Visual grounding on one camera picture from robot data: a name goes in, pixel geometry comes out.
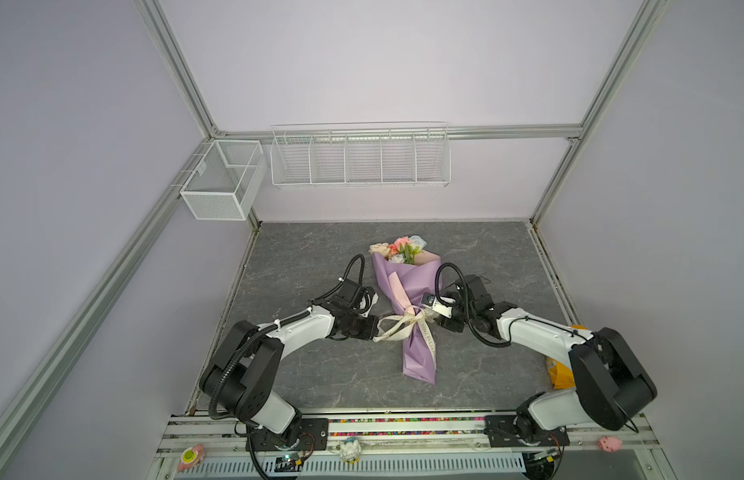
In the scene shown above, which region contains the white mesh box basket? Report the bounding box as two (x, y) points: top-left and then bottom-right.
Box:
(180, 140), (268, 221)

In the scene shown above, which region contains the white wire shelf basket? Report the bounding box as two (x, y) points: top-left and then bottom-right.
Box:
(270, 122), (452, 187)

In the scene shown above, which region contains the red pink fake rose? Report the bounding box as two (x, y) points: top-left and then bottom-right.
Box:
(389, 237), (410, 256)

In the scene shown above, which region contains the aluminium enclosure frame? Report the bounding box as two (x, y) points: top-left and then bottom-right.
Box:
(0, 1), (640, 478)

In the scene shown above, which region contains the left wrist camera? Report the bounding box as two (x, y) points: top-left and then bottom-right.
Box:
(330, 279), (375, 314)

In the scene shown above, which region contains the pink purple wrapping paper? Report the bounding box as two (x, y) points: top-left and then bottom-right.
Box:
(372, 254), (441, 385)

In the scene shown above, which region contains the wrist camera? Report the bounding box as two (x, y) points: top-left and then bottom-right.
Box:
(330, 279), (375, 314)
(424, 274), (494, 319)

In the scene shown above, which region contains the front rail base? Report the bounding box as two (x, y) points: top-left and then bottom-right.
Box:
(147, 409), (675, 479)

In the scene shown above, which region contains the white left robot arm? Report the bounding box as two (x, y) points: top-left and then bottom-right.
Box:
(199, 305), (379, 447)

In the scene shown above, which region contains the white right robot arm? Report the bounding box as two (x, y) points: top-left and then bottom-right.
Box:
(424, 295), (658, 446)

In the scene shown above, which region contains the yellow snack bag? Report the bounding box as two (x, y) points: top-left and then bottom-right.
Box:
(546, 325), (590, 390)

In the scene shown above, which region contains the cream printed ribbon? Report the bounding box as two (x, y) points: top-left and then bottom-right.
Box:
(373, 308), (438, 360)

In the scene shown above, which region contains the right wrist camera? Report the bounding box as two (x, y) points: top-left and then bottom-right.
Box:
(424, 274), (494, 319)

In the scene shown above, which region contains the white crumpled toy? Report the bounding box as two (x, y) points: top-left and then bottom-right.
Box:
(337, 437), (362, 464)

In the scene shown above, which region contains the cream fake rose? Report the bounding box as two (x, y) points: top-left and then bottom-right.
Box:
(369, 243), (390, 258)

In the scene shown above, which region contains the pink pig toy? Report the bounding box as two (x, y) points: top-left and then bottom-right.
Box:
(597, 436), (623, 453)

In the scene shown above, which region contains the pink green round toy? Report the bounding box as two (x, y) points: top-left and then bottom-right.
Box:
(177, 444), (205, 473)

